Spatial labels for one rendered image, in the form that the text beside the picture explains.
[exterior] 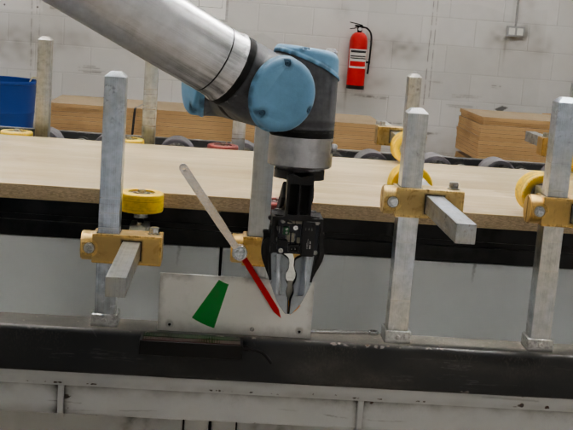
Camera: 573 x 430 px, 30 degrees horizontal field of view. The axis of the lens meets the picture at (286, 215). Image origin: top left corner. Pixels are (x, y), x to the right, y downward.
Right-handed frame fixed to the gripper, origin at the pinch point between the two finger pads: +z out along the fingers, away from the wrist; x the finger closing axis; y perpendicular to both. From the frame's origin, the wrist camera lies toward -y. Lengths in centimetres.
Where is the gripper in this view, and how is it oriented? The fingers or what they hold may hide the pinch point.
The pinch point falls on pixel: (288, 303)
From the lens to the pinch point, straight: 155.9
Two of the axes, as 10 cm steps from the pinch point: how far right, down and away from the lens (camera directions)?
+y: 0.5, 1.6, -9.9
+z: -0.7, 9.9, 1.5
